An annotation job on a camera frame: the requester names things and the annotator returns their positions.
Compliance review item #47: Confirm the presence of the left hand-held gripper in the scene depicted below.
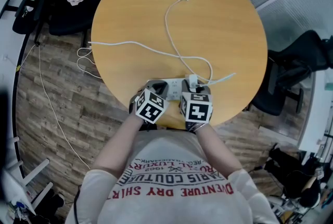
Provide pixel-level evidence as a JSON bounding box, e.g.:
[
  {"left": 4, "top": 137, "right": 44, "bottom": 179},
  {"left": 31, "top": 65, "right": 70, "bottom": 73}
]
[{"left": 129, "top": 79, "right": 170, "bottom": 125}]

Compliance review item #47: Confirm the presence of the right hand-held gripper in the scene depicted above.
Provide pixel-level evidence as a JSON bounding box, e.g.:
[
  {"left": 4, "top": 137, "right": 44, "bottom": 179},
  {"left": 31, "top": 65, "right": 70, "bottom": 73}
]
[{"left": 180, "top": 78, "right": 214, "bottom": 133}]

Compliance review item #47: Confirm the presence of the white charger adapter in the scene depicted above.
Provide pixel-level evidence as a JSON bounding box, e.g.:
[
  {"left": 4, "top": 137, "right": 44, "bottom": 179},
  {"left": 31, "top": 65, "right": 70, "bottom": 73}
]
[{"left": 188, "top": 74, "right": 200, "bottom": 89}]

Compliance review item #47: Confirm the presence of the white power strip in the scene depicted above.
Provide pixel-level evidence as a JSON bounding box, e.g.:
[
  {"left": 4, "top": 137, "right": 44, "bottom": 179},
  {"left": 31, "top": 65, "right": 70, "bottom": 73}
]
[{"left": 146, "top": 77, "right": 209, "bottom": 101}]

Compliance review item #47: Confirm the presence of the person's right forearm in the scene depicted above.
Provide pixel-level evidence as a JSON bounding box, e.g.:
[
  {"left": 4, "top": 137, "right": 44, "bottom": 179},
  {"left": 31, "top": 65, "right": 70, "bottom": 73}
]
[{"left": 194, "top": 123, "right": 244, "bottom": 177}]

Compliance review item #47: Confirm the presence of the person's left forearm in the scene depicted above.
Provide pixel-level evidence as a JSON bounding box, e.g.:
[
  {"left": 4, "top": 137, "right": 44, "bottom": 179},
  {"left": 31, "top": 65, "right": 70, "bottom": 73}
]
[{"left": 92, "top": 111, "right": 146, "bottom": 172}]

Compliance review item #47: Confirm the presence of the round wooden table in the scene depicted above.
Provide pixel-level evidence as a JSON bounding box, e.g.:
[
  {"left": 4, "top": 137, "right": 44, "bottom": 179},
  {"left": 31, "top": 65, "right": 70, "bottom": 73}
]
[{"left": 91, "top": 0, "right": 268, "bottom": 130}]

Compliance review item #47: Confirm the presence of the black office chair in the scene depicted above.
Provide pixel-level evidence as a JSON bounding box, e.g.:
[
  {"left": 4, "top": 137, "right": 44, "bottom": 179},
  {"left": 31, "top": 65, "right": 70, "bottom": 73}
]
[
  {"left": 249, "top": 30, "right": 333, "bottom": 117},
  {"left": 0, "top": 0, "right": 53, "bottom": 46},
  {"left": 39, "top": 0, "right": 108, "bottom": 48}
]

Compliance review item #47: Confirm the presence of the white printed t-shirt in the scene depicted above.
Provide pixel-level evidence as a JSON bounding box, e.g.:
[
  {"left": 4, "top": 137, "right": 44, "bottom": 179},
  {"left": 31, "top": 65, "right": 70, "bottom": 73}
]
[{"left": 65, "top": 129, "right": 280, "bottom": 224}]

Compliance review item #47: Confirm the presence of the black bag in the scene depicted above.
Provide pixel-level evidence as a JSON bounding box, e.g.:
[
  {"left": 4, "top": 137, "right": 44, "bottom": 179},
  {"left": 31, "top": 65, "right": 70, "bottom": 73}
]
[{"left": 15, "top": 188, "right": 66, "bottom": 224}]

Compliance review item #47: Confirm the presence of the white shelf rack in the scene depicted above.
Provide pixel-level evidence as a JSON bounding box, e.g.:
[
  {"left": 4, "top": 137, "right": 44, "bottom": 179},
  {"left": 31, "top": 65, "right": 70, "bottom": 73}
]
[{"left": 2, "top": 136, "right": 54, "bottom": 212}]

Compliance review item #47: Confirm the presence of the thin white floor cable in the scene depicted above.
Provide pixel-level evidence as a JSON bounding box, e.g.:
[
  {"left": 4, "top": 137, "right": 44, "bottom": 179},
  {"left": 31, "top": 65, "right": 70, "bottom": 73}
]
[{"left": 15, "top": 44, "right": 91, "bottom": 169}]

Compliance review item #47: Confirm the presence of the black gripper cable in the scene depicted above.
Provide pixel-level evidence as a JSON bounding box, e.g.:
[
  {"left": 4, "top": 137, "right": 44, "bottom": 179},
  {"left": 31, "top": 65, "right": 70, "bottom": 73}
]
[{"left": 73, "top": 185, "right": 83, "bottom": 224}]

